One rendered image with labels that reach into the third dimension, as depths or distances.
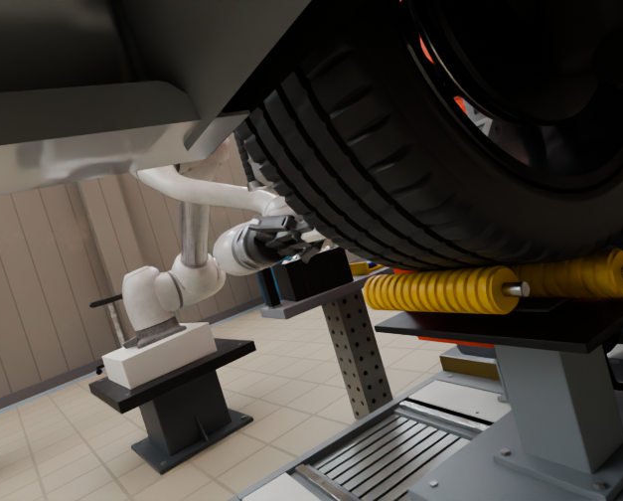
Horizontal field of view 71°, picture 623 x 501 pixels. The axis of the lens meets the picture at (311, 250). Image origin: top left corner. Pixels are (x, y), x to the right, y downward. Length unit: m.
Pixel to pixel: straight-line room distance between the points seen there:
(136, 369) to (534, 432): 1.24
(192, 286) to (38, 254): 2.58
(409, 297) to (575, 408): 0.25
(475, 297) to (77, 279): 3.85
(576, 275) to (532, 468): 0.28
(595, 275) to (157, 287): 1.43
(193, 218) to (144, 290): 0.35
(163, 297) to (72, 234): 2.58
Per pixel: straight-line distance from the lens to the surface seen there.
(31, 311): 4.14
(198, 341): 1.68
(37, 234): 4.20
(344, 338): 1.38
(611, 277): 0.61
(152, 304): 1.71
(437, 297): 0.60
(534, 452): 0.76
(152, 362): 1.63
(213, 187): 1.12
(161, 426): 1.71
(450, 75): 0.54
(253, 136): 0.53
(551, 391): 0.68
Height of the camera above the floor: 0.65
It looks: 3 degrees down
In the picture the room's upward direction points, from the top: 16 degrees counter-clockwise
